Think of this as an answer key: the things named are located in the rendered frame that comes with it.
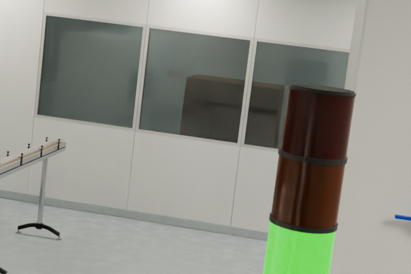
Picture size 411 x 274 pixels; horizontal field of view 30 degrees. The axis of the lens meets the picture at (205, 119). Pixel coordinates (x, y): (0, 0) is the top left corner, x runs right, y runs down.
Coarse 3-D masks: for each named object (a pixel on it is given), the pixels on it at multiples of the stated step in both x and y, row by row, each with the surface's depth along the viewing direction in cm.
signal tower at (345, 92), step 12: (300, 84) 56; (312, 84) 57; (348, 96) 54; (288, 156) 55; (300, 156) 54; (288, 228) 55; (300, 228) 54; (312, 228) 54; (324, 228) 55; (336, 228) 56
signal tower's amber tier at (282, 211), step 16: (288, 160) 55; (288, 176) 55; (304, 176) 54; (320, 176) 54; (336, 176) 55; (288, 192) 55; (304, 192) 54; (320, 192) 54; (336, 192) 55; (272, 208) 57; (288, 208) 55; (304, 208) 54; (320, 208) 54; (336, 208) 55; (304, 224) 54; (320, 224) 55
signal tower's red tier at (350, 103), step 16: (288, 96) 55; (304, 96) 54; (320, 96) 53; (336, 96) 53; (288, 112) 55; (304, 112) 54; (320, 112) 53; (336, 112) 54; (352, 112) 55; (288, 128) 55; (304, 128) 54; (320, 128) 54; (336, 128) 54; (288, 144) 55; (304, 144) 54; (320, 144) 54; (336, 144) 54
